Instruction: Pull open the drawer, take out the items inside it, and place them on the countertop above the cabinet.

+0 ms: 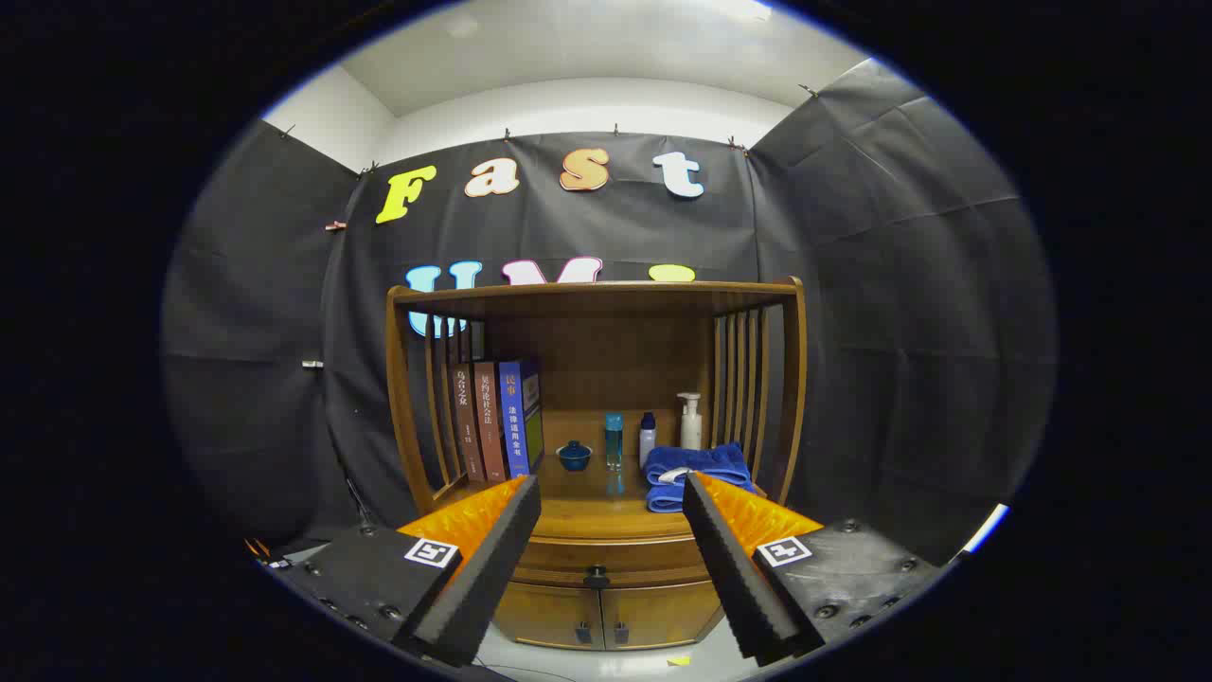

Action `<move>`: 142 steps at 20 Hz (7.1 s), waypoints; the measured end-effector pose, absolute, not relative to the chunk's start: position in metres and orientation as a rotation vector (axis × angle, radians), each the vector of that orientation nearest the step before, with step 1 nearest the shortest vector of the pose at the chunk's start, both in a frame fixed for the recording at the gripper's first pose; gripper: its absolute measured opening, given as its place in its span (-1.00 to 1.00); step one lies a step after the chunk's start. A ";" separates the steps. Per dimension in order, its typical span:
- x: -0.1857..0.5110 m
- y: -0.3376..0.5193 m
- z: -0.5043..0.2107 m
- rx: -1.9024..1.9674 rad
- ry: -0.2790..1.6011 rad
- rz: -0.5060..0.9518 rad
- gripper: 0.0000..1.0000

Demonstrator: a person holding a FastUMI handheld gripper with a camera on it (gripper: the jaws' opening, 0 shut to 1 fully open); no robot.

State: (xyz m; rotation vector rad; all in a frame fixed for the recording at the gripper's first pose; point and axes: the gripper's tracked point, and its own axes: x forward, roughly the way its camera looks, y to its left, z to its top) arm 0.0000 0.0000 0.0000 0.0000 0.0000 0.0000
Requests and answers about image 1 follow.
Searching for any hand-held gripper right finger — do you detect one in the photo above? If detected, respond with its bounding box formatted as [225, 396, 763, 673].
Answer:
[682, 471, 948, 667]

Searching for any wooden cabinet door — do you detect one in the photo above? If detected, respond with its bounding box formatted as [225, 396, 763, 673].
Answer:
[603, 583, 725, 651]
[494, 583, 604, 651]

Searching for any blue book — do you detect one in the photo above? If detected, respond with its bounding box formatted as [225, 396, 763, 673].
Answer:
[498, 358, 545, 477]

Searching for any wooden cabinet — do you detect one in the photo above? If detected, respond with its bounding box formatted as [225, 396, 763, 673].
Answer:
[385, 277, 808, 653]

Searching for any light brown book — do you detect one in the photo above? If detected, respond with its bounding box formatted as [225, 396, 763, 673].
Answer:
[473, 361, 508, 481]

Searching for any blue folded towel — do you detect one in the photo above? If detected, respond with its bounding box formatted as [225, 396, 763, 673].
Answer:
[644, 442, 758, 513]

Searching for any wooden drawer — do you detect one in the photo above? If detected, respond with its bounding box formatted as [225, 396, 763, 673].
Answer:
[511, 536, 713, 590]

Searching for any black backdrop cloth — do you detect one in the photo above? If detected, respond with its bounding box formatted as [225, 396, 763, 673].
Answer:
[161, 59, 1057, 569]

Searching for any wooden countertop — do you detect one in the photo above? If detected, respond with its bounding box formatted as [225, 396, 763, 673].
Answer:
[417, 407, 773, 543]

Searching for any dark brown book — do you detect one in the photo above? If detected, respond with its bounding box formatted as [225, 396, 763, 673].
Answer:
[450, 363, 486, 482]

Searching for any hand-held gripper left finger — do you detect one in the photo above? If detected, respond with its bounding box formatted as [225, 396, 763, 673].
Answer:
[275, 474, 543, 669]

